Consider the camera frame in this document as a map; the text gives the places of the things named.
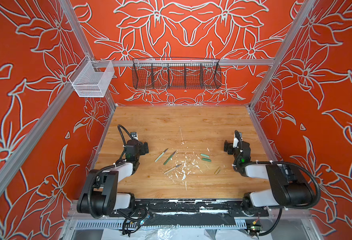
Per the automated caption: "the beige pen cap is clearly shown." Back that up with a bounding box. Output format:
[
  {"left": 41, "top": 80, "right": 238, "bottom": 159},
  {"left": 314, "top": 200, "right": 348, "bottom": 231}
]
[{"left": 214, "top": 167, "right": 221, "bottom": 175}]

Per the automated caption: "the beige pen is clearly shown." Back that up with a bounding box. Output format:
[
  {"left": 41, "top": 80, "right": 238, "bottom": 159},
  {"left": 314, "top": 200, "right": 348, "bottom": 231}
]
[{"left": 164, "top": 164, "right": 181, "bottom": 175}]

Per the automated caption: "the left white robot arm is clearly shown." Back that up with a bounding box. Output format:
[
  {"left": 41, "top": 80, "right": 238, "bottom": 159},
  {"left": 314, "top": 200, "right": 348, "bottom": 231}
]
[{"left": 77, "top": 125, "right": 149, "bottom": 219}]

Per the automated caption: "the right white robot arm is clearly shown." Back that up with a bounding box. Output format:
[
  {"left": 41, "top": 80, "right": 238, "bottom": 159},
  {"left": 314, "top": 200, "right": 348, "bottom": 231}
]
[{"left": 224, "top": 130, "right": 321, "bottom": 215}]

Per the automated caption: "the olive green pen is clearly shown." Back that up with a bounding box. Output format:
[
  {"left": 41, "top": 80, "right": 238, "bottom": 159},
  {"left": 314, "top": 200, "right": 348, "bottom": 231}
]
[{"left": 154, "top": 148, "right": 168, "bottom": 162}]

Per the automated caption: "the lower green pen cap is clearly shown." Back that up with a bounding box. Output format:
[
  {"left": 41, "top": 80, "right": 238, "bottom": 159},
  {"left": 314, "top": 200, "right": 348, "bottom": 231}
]
[{"left": 202, "top": 158, "right": 212, "bottom": 163}]

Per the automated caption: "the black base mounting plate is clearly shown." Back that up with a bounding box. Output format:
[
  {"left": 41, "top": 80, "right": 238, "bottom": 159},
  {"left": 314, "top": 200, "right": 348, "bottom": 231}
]
[{"left": 109, "top": 198, "right": 269, "bottom": 218}]

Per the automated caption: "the clear plastic bin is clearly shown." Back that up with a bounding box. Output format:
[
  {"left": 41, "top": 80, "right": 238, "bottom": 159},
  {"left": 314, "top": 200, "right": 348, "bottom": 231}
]
[{"left": 69, "top": 57, "right": 115, "bottom": 98}]

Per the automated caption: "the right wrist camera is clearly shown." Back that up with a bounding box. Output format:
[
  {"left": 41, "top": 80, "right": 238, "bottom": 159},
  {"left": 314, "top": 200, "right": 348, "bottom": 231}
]
[{"left": 233, "top": 130, "right": 243, "bottom": 148}]

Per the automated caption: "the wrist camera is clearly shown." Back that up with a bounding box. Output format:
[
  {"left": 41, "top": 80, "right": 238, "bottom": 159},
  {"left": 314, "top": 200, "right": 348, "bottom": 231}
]
[
  {"left": 130, "top": 132, "right": 139, "bottom": 140},
  {"left": 233, "top": 130, "right": 243, "bottom": 148}
]

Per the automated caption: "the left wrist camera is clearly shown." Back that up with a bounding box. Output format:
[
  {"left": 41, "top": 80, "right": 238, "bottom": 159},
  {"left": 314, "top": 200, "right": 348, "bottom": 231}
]
[{"left": 130, "top": 132, "right": 139, "bottom": 140}]

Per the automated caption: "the left base cable bundle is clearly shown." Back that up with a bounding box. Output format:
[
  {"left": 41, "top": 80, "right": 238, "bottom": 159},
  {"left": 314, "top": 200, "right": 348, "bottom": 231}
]
[{"left": 115, "top": 206, "right": 150, "bottom": 236}]

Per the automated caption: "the black wire mesh basket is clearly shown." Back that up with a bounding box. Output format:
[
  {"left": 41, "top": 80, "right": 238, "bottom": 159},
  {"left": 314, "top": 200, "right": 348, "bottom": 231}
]
[{"left": 132, "top": 57, "right": 222, "bottom": 90}]

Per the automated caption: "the right base cable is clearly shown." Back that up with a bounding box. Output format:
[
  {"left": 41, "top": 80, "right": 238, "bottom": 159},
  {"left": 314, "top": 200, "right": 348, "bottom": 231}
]
[{"left": 244, "top": 208, "right": 283, "bottom": 238}]

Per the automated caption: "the white slotted cable duct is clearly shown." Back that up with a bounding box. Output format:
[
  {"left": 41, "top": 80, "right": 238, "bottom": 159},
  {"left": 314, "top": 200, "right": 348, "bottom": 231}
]
[{"left": 73, "top": 219, "right": 247, "bottom": 231}]

